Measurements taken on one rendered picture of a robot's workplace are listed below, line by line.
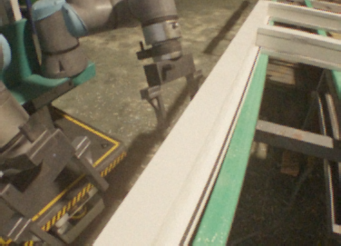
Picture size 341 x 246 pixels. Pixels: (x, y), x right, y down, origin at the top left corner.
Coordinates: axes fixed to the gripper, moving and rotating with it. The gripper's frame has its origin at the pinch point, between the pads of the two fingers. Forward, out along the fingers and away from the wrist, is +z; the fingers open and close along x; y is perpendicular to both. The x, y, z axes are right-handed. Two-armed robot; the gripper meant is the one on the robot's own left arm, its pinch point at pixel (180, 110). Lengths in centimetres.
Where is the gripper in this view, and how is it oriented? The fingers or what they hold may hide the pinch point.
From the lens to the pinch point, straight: 63.9
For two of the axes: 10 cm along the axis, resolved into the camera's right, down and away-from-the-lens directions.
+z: 2.3, 9.3, 2.8
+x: 6.6, -3.6, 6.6
